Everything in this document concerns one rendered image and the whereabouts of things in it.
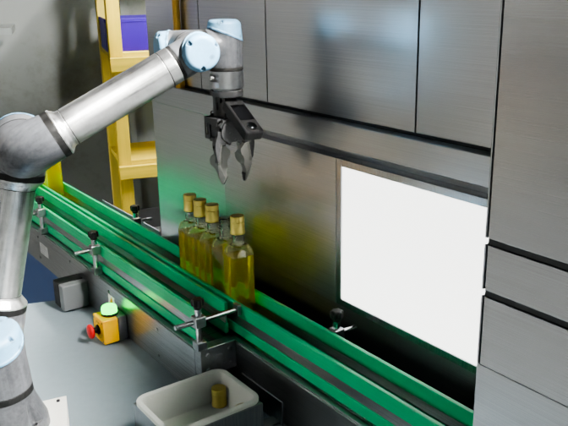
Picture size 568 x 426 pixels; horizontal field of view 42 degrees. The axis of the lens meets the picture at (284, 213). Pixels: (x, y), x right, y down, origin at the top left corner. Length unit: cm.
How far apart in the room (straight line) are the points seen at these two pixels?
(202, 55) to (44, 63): 322
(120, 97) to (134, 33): 247
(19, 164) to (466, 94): 84
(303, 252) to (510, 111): 102
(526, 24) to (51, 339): 167
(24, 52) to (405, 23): 343
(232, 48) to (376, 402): 80
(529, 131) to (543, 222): 10
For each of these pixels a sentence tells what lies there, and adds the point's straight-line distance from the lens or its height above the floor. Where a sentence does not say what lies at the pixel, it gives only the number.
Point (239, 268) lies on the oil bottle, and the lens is 177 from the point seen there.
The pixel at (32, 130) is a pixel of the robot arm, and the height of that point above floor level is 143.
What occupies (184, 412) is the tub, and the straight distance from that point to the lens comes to 174.
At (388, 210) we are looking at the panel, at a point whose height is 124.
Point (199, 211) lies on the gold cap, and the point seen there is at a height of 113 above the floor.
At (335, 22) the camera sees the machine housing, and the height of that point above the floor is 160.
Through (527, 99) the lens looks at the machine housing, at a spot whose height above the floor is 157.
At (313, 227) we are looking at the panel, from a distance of 173.
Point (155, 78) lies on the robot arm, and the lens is 150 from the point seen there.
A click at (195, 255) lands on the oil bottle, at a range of 192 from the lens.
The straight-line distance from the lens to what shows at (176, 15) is 217.
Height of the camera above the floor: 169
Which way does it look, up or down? 17 degrees down
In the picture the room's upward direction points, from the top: 1 degrees counter-clockwise
